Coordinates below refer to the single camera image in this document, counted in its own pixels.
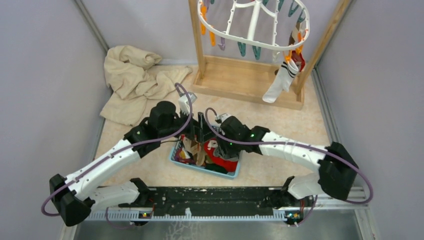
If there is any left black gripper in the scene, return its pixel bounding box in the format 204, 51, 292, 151
159, 106, 219, 143

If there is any red santa sock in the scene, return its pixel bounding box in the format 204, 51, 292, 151
203, 138, 239, 172

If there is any white sock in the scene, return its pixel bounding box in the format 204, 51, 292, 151
262, 60, 299, 103

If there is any grey sock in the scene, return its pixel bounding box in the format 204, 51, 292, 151
210, 147, 228, 163

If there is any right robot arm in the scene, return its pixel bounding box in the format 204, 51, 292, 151
215, 113, 357, 206

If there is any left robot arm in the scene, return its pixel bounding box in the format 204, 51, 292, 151
49, 101, 215, 227

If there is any pile of socks in basket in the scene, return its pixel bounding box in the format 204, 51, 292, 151
175, 132, 239, 175

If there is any wooden hanger stand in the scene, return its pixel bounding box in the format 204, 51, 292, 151
188, 0, 352, 110

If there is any white oval clip hanger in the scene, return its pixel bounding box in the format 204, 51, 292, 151
194, 0, 310, 56

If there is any beige crumpled cloth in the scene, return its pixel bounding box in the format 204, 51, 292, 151
99, 45, 193, 126

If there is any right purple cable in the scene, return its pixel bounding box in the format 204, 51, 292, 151
204, 107, 375, 205

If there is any purple cable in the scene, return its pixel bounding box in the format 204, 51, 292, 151
204, 107, 375, 205
40, 82, 194, 218

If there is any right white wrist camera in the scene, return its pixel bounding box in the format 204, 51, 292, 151
215, 113, 232, 124

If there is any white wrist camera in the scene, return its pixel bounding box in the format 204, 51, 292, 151
178, 92, 197, 115
215, 113, 232, 124

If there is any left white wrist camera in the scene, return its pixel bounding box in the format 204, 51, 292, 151
178, 92, 197, 115

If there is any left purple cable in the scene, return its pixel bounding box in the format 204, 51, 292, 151
40, 82, 194, 218

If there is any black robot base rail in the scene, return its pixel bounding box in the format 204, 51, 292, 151
119, 186, 313, 217

